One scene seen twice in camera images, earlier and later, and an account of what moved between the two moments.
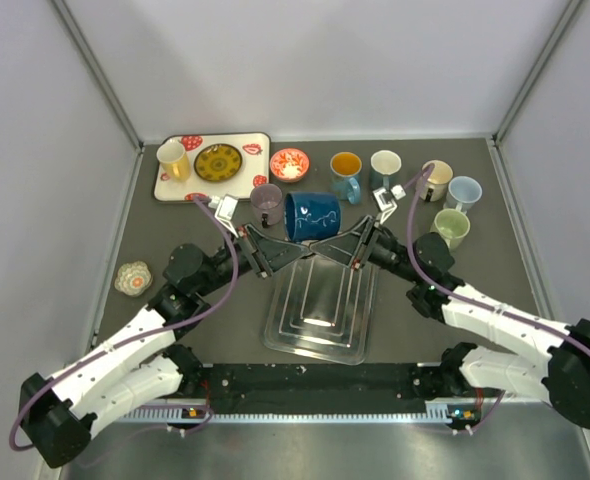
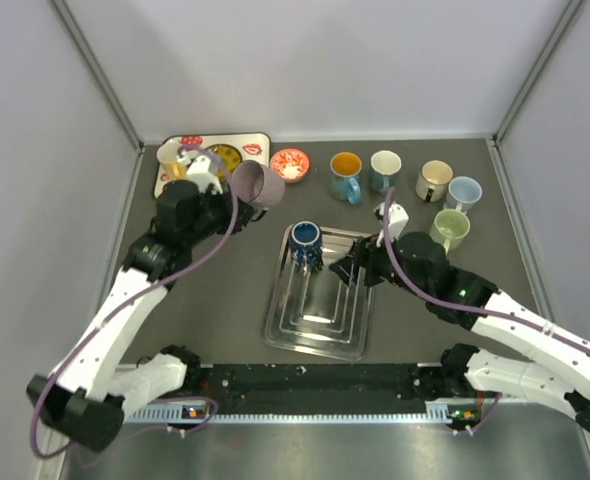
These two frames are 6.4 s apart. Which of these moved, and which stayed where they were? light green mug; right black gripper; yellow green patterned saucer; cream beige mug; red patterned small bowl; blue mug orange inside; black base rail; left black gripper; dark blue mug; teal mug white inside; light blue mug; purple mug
Moved: dark blue mug; right black gripper; purple mug; left black gripper
Stayed: blue mug orange inside; light blue mug; teal mug white inside; cream beige mug; red patterned small bowl; yellow green patterned saucer; light green mug; black base rail
